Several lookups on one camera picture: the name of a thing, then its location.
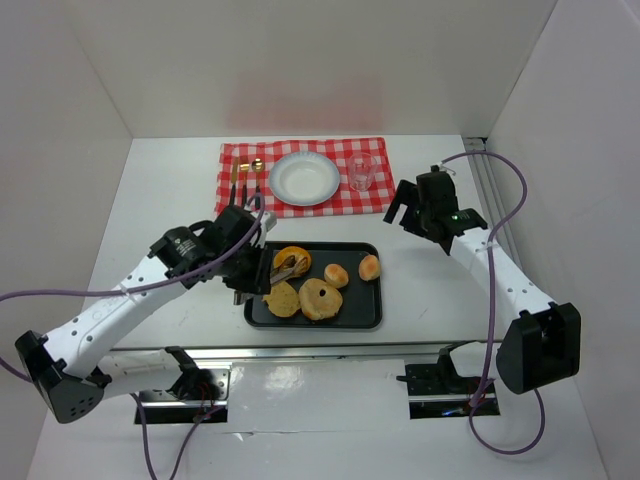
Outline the red checkered cloth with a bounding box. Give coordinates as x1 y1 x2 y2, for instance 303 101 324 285
215 137 396 218

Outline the orange glazed bread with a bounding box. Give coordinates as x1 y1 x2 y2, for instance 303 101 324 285
273 246 312 278

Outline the small browned bun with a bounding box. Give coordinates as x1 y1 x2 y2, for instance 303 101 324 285
358 255 381 282

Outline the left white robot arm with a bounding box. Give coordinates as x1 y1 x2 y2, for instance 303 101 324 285
15 206 293 424

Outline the small round bun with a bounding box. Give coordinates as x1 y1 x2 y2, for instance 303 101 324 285
324 264 349 289

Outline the white round plate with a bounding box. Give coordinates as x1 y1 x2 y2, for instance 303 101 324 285
268 151 341 207

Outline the large ring doughnut bread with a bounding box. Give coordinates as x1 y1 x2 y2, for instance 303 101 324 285
298 278 343 322

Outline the black rectangular tray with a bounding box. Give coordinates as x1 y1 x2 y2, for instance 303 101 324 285
244 241 382 330

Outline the gold spoon black handle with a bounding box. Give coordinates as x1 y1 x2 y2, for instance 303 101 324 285
251 158 265 193

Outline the flat seeded bread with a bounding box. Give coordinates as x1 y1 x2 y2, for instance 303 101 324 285
262 281 301 318

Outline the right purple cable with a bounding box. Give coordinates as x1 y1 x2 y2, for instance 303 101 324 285
439 151 546 455

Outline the gold fork black handle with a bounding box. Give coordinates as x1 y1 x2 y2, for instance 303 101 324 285
239 156 250 207

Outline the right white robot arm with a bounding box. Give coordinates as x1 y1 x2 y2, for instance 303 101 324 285
384 166 581 394

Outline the silver metal base rail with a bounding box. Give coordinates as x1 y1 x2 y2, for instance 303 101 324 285
134 343 480 434

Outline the white wall cable channel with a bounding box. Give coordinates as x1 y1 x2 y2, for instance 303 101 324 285
462 137 508 226

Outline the clear drinking glass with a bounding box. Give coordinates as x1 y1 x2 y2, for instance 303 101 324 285
346 152 378 192

